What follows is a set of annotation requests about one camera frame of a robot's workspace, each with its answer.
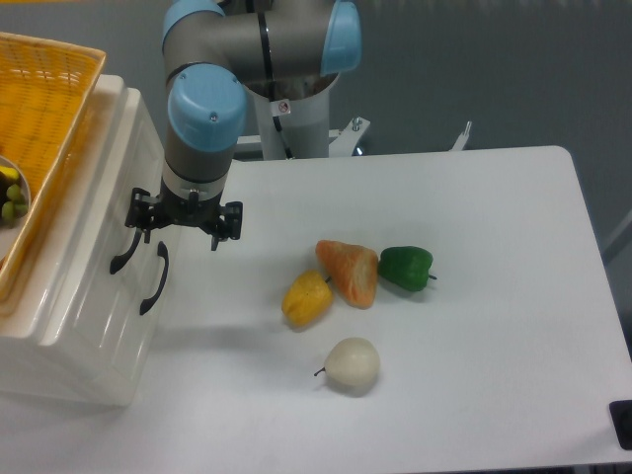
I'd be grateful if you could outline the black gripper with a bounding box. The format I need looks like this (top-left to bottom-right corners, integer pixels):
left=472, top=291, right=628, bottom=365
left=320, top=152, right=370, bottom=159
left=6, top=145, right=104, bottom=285
left=124, top=179, right=244, bottom=251

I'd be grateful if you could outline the black top drawer handle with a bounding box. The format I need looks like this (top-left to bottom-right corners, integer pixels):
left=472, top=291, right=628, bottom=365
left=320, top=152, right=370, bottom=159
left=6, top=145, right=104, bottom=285
left=109, top=193, right=146, bottom=276

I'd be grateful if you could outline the black drawer handle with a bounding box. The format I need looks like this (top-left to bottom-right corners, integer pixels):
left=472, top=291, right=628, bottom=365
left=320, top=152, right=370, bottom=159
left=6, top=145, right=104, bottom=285
left=109, top=193, right=146, bottom=276
left=138, top=241, right=170, bottom=316

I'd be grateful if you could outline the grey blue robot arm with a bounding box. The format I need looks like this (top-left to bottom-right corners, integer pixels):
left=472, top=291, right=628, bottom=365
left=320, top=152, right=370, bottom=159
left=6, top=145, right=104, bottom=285
left=125, top=1, right=362, bottom=243

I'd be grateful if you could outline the white drawer cabinet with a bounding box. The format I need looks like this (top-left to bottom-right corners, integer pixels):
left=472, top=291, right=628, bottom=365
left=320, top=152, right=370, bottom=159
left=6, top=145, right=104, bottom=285
left=1, top=75, right=180, bottom=405

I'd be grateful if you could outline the yellow bell pepper toy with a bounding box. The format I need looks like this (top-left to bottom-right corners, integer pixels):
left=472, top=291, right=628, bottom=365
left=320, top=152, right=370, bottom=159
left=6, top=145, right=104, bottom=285
left=281, top=270, right=334, bottom=328

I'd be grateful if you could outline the green grapes bunch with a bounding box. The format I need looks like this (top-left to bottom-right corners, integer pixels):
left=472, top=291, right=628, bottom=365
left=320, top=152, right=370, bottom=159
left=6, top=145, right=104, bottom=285
left=1, top=184, right=29, bottom=225

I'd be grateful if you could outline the yellow banana toy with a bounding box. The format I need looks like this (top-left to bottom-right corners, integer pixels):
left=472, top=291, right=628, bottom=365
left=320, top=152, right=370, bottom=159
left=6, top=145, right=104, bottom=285
left=0, top=166, right=21, bottom=183

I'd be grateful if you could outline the yellow woven basket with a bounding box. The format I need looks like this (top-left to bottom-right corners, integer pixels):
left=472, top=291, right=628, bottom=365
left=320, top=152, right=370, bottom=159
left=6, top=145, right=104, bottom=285
left=1, top=32, right=107, bottom=301

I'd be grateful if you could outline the white pear toy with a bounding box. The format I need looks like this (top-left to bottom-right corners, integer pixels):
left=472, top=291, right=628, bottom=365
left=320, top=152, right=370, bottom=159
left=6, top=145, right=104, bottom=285
left=313, top=337, right=381, bottom=397

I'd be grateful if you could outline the green bell pepper toy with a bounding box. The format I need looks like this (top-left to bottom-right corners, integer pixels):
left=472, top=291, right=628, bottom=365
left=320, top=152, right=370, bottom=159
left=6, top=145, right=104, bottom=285
left=377, top=246, right=434, bottom=292

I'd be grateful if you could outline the black corner object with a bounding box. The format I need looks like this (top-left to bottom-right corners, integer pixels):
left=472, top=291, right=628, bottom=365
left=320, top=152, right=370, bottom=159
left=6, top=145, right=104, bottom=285
left=608, top=400, right=632, bottom=450

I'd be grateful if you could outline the black bottom drawer handle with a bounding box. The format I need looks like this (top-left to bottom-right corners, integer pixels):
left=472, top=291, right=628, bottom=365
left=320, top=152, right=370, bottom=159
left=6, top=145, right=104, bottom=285
left=138, top=241, right=170, bottom=316

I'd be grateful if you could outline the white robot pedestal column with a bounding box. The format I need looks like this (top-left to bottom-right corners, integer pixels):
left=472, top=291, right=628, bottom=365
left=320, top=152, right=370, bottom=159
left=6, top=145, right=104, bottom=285
left=247, top=74, right=339, bottom=160

